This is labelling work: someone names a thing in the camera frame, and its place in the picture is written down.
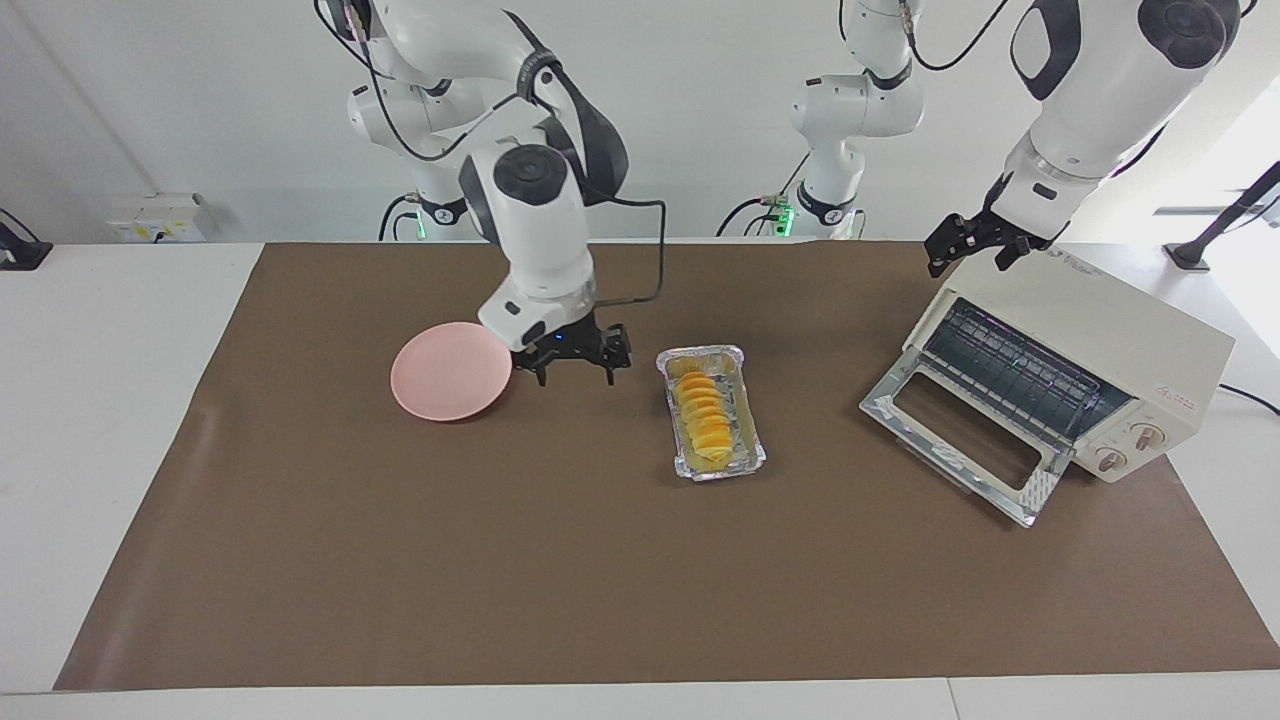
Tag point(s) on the brown table mat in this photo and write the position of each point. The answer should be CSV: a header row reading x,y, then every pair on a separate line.
x,y
600,580

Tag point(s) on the pink round plate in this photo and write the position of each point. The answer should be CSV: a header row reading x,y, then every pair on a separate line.
x,y
445,375

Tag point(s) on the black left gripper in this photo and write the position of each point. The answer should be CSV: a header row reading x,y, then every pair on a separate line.
x,y
985,230

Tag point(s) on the beige oven knob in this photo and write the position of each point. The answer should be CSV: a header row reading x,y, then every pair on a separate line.
x,y
1148,436
1110,460

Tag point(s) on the sliced golden bread loaf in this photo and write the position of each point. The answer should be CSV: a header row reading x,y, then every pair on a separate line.
x,y
705,420

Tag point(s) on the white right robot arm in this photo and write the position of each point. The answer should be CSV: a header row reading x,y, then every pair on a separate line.
x,y
540,230

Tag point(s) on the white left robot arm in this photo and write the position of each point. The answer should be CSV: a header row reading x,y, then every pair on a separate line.
x,y
1100,100

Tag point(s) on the aluminium foil tray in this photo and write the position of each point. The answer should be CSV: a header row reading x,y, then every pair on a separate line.
x,y
728,365

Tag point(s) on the black camera stand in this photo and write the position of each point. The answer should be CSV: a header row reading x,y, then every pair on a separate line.
x,y
1225,220

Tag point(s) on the white toaster oven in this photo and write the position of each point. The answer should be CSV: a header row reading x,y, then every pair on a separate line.
x,y
1100,310

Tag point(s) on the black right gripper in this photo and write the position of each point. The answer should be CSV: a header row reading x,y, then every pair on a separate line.
x,y
575,348

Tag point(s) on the glass oven door metal frame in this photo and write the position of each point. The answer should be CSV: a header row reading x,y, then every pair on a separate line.
x,y
965,430

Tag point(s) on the black table clamp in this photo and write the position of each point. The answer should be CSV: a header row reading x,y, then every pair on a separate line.
x,y
22,255

